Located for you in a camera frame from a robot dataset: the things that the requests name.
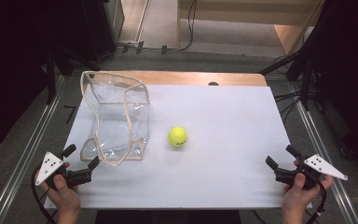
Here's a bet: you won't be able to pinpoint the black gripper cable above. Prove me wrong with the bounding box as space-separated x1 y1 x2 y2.
304 179 328 224
30 166 59 224

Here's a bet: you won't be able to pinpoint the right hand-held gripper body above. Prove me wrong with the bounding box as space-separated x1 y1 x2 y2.
274 153 349 190

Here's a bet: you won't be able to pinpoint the person's right hand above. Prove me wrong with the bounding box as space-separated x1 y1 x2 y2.
281 160 335 216

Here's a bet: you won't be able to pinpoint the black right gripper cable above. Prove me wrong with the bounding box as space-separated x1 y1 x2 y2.
304 179 328 224

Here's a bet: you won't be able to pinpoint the dark curtain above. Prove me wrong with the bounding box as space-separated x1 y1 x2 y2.
304 0 358 169
0 0 117 158

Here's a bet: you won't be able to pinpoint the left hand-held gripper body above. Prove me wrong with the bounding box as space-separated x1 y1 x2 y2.
34 151 93 191

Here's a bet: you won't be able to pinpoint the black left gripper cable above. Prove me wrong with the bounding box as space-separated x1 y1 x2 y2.
30 166 59 224

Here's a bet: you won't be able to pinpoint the light wooden cabinet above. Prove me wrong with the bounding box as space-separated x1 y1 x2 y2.
176 0 324 56

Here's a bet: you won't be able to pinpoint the black floor cables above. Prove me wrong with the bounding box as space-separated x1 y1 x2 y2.
273 89 303 124

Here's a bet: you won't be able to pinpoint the clear plastic bag beige trim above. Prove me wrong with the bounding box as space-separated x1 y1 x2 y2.
79 70 152 168

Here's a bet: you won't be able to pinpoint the yellow tennis ball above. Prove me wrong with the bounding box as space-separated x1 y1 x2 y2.
167 125 189 148

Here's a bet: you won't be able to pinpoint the white table sheet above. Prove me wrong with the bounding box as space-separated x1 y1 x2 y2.
44 84 313 210

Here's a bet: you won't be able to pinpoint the person's left hand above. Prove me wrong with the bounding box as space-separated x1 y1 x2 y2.
34 161 82 216

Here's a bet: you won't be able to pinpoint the black tripod stand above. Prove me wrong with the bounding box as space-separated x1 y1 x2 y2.
258 46 319 112

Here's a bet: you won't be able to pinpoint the metal floor rail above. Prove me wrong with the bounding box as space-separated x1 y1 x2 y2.
293 98 358 224
0 76 66 224

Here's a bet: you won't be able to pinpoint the black hanging cable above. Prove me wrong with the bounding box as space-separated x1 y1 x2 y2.
162 0 199 52

